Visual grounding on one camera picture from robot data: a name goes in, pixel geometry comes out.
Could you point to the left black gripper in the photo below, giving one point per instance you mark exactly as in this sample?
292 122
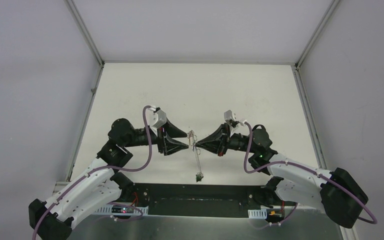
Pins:
160 139

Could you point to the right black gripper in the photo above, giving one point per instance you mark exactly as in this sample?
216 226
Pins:
215 143

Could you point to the metal crescent keyring plate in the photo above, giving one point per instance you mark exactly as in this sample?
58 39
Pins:
192 140

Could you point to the black key tag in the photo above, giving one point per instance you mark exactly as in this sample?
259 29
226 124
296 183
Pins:
199 177

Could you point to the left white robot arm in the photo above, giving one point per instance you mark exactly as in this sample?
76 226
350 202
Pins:
102 181

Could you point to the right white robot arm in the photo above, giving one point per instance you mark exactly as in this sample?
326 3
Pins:
335 193

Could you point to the left circuit board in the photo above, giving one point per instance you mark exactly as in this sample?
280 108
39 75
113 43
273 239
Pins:
117 209

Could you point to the circuit board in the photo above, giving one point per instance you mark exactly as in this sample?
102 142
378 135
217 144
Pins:
117 209
275 215

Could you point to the right circuit board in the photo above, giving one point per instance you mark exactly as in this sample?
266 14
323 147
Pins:
275 215

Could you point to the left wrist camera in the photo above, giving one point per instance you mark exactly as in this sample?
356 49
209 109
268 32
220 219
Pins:
157 118

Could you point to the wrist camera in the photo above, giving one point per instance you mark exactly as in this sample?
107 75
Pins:
232 122
157 118

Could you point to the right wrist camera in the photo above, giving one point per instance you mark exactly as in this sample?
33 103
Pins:
232 122

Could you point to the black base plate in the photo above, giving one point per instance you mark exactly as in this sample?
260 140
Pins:
192 209

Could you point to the right white cable duct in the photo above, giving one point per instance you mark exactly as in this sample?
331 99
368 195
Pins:
257 213

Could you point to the white cable duct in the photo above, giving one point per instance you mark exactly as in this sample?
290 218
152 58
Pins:
106 210
257 213

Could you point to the left white cable duct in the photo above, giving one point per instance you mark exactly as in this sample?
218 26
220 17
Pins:
106 210

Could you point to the aluminium frame rail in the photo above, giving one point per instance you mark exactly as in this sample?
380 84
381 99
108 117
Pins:
249 196

